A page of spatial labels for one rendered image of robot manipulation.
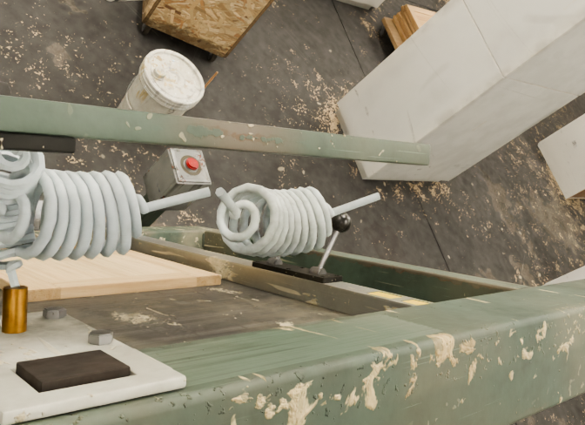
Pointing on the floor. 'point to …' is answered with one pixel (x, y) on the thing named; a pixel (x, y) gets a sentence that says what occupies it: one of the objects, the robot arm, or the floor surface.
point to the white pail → (165, 84)
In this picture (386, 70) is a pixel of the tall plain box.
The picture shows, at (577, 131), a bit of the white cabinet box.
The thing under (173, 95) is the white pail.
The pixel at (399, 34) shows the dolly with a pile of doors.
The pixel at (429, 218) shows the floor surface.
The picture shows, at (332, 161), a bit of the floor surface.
